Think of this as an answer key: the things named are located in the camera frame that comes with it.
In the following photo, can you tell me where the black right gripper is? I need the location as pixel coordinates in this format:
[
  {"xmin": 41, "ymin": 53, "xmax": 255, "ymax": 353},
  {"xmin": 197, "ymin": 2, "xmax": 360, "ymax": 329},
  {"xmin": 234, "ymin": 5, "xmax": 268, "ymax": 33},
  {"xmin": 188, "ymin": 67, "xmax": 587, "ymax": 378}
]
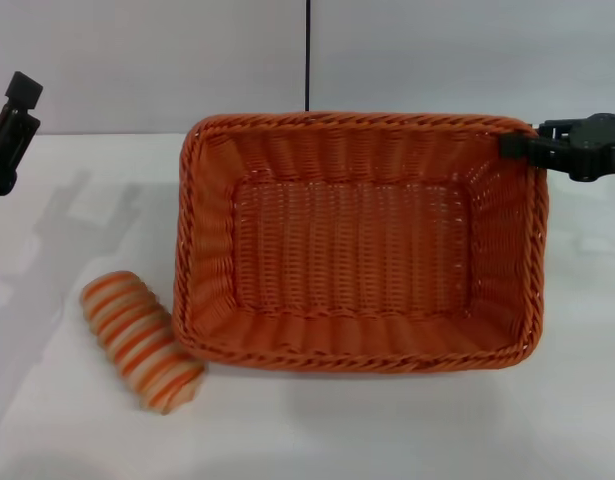
[{"xmin": 500, "ymin": 112, "xmax": 615, "ymax": 182}]

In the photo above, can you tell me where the orange woven plastic basket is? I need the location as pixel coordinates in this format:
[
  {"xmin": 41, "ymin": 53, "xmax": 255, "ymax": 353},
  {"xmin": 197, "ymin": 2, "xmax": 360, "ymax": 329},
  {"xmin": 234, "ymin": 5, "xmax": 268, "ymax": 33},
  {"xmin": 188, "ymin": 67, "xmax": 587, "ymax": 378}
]
[{"xmin": 170, "ymin": 112, "xmax": 547, "ymax": 374}]

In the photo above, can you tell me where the orange cream striped bread roll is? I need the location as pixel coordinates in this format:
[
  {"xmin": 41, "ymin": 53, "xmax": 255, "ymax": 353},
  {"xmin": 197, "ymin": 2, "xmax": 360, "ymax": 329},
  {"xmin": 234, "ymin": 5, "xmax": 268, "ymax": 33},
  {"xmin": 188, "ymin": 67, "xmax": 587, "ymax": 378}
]
[{"xmin": 80, "ymin": 269, "xmax": 206, "ymax": 416}]

